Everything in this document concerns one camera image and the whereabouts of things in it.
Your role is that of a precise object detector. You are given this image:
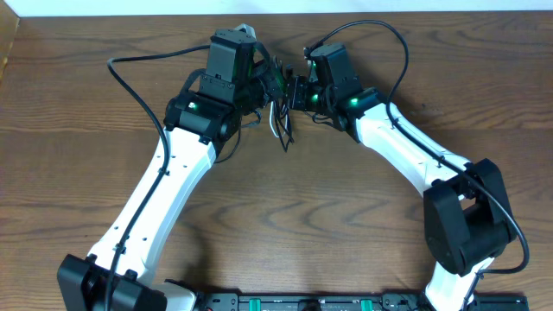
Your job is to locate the white usb cable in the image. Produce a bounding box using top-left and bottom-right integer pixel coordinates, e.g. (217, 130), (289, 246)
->
(268, 101), (281, 139)

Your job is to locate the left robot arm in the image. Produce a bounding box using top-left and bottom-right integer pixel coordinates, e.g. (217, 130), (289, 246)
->
(57, 24), (283, 310)

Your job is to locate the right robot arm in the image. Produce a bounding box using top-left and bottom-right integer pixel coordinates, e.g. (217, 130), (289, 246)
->
(285, 43), (523, 310)

